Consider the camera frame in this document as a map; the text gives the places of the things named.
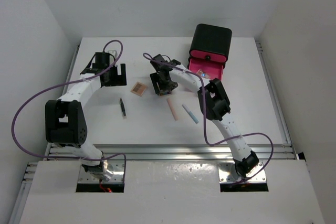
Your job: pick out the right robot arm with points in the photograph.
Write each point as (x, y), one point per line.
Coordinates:
(215, 107)

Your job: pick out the nine-pan warm eyeshadow palette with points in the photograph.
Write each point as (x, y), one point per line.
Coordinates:
(203, 74)

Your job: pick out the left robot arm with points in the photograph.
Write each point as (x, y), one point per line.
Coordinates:
(65, 120)

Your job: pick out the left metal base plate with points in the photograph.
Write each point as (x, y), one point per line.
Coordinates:
(109, 173)

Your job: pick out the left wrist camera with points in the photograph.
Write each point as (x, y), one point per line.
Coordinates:
(113, 52)

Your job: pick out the pink stick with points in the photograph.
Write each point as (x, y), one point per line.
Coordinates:
(173, 111)

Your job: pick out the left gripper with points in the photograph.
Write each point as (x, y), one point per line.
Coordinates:
(118, 80)

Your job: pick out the black drawer cabinet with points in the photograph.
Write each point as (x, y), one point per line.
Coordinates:
(212, 39)

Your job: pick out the black lipstick pen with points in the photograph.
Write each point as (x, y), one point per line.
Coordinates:
(123, 108)

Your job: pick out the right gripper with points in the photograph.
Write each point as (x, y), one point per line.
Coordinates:
(172, 85)

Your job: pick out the colourful eyeshadow palette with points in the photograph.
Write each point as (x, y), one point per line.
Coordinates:
(164, 92)

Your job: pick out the aluminium rail frame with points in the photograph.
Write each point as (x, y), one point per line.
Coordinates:
(172, 166)

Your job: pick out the light blue mascara tube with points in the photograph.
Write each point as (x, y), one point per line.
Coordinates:
(189, 112)

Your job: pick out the pink drawer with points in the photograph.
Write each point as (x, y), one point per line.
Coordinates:
(214, 69)
(208, 56)

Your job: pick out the brown four-pan palette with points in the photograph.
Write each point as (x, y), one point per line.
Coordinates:
(139, 89)

